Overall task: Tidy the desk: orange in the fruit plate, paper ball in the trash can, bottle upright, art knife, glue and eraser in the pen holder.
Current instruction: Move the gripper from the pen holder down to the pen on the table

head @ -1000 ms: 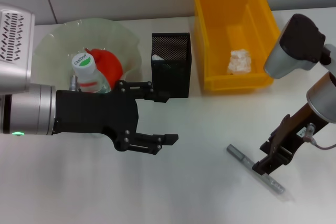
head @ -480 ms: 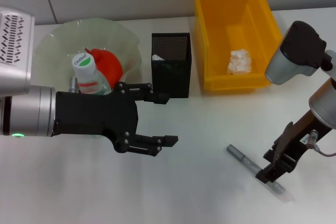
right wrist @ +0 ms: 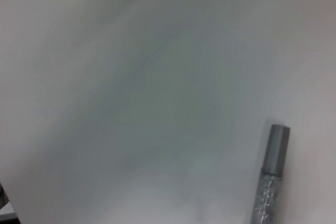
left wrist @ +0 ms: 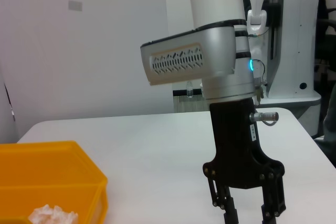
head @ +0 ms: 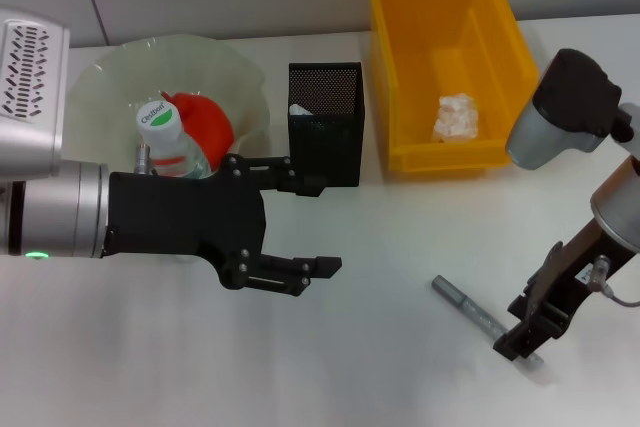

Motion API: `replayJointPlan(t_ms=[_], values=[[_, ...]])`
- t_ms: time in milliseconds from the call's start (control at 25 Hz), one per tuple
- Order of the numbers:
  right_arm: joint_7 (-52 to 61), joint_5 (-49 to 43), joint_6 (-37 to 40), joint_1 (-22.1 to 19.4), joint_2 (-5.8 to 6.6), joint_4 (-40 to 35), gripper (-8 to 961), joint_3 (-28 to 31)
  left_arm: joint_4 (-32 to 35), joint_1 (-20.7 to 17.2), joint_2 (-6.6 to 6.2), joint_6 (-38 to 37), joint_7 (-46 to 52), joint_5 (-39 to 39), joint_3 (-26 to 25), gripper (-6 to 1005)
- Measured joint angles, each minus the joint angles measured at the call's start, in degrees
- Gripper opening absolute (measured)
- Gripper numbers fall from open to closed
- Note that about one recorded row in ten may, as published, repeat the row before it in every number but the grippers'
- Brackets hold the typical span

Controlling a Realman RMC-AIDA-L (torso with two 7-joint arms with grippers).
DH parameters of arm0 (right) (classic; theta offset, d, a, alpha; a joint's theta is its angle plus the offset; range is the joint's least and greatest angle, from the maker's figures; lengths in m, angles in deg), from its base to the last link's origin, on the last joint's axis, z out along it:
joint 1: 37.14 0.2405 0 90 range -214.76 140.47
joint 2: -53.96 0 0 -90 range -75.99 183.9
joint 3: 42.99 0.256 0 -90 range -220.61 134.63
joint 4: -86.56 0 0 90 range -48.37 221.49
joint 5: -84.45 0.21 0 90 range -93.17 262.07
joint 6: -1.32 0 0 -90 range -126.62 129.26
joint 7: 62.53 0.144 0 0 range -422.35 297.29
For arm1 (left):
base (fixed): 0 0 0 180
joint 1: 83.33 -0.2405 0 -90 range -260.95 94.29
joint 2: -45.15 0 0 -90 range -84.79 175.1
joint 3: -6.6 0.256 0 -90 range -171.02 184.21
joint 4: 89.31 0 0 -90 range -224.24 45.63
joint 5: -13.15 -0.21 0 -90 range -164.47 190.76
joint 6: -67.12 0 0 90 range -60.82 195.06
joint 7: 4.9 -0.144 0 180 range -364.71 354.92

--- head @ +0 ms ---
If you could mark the white paper ball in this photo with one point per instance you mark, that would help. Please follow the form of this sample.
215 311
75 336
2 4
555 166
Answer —
456 119

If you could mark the yellow plastic bin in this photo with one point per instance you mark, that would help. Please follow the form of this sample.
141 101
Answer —
450 37

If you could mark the black mesh pen holder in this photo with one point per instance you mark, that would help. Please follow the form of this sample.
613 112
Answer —
330 137

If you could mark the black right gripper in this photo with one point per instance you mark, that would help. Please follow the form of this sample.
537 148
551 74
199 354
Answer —
565 282

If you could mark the clear green-label water bottle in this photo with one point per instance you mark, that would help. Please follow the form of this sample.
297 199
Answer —
160 122

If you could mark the green wavy glass fruit plate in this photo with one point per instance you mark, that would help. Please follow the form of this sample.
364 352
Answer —
110 72

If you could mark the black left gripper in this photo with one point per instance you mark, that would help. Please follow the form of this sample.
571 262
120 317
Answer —
185 217

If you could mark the mint green utility knife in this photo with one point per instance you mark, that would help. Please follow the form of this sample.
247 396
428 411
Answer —
298 110

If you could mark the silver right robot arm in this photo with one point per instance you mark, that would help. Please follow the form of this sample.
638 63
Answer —
620 207

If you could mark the red-orange toy orange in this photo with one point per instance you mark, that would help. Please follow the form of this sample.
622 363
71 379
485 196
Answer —
210 122

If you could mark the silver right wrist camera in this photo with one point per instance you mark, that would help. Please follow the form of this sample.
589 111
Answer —
565 107

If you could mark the silver grey pen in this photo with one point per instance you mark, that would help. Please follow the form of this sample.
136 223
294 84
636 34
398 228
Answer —
465 302

